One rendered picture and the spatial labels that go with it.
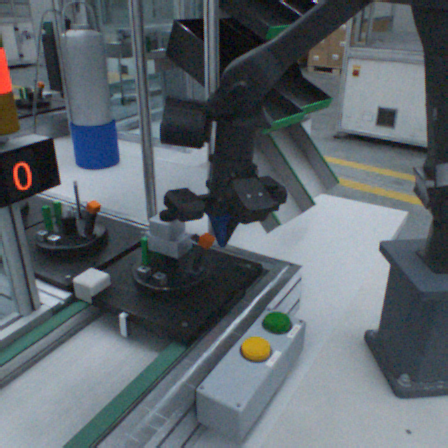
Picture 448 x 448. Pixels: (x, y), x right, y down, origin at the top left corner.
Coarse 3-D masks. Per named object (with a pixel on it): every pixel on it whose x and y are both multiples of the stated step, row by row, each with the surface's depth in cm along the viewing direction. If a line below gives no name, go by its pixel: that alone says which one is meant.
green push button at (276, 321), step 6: (276, 312) 74; (264, 318) 73; (270, 318) 73; (276, 318) 73; (282, 318) 73; (288, 318) 73; (270, 324) 72; (276, 324) 71; (282, 324) 71; (288, 324) 72; (270, 330) 72; (276, 330) 71; (282, 330) 71
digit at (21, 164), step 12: (12, 156) 61; (24, 156) 63; (12, 168) 62; (24, 168) 63; (36, 168) 65; (12, 180) 62; (24, 180) 64; (36, 180) 65; (12, 192) 62; (24, 192) 64
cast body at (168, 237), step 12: (156, 216) 79; (168, 216) 77; (156, 228) 78; (168, 228) 77; (180, 228) 79; (156, 240) 79; (168, 240) 78; (180, 240) 78; (168, 252) 79; (180, 252) 79
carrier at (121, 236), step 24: (48, 216) 94; (72, 216) 93; (96, 216) 106; (48, 240) 90; (72, 240) 91; (96, 240) 92; (120, 240) 96; (48, 264) 87; (72, 264) 87; (96, 264) 87; (72, 288) 82
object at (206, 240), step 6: (204, 234) 76; (210, 234) 76; (198, 240) 76; (204, 240) 75; (210, 240) 75; (204, 246) 76; (210, 246) 76; (198, 252) 77; (204, 252) 77; (198, 258) 78; (204, 258) 79; (198, 264) 78; (192, 270) 79; (198, 270) 80
